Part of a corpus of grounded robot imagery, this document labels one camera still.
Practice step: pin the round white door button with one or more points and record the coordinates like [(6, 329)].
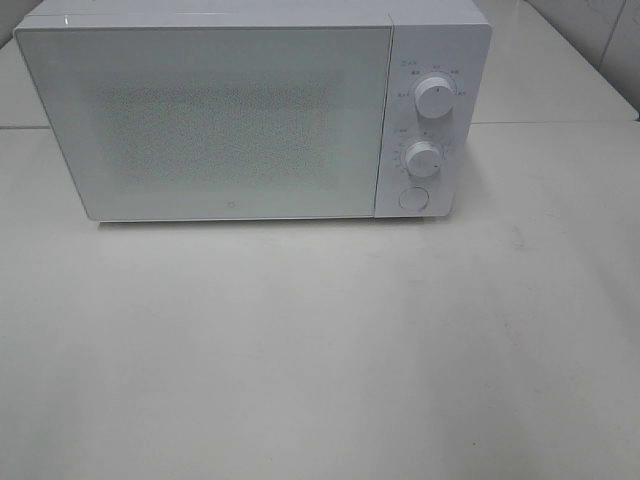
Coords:
[(414, 199)]

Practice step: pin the white microwave knob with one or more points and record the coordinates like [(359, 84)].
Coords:
[(434, 95), (422, 159)]

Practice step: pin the white microwave door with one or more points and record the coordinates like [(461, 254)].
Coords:
[(203, 124)]

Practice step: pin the white microwave oven body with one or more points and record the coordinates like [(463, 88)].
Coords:
[(452, 37)]

